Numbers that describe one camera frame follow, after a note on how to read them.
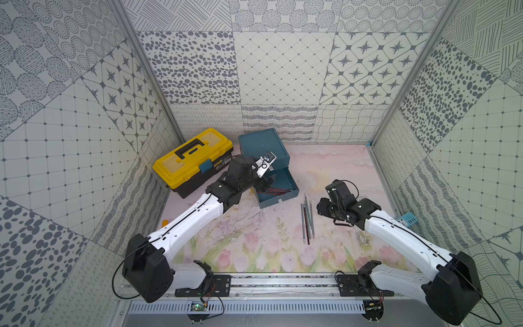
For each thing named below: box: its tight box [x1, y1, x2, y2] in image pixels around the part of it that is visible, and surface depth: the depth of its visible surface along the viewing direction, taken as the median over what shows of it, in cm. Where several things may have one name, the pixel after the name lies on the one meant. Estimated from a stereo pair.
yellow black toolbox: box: [152, 128, 235, 199], surface depth 93 cm
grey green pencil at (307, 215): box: [303, 192, 312, 240], surface depth 95 cm
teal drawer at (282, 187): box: [254, 166, 300, 210], surface depth 88 cm
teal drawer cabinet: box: [238, 127, 297, 186], surface depth 93 cm
